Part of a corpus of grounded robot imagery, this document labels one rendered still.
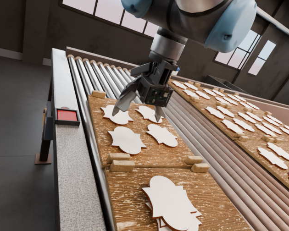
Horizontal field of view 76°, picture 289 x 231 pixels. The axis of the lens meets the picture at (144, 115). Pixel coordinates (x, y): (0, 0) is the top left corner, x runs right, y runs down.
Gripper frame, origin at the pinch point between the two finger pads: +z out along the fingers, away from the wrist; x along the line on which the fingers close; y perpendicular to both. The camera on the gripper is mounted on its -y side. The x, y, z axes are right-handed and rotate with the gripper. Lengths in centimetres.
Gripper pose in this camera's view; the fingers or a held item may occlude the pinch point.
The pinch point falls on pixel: (135, 118)
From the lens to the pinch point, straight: 56.7
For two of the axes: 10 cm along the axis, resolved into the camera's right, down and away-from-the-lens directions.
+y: 3.3, 5.3, -7.8
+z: -3.5, 8.4, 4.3
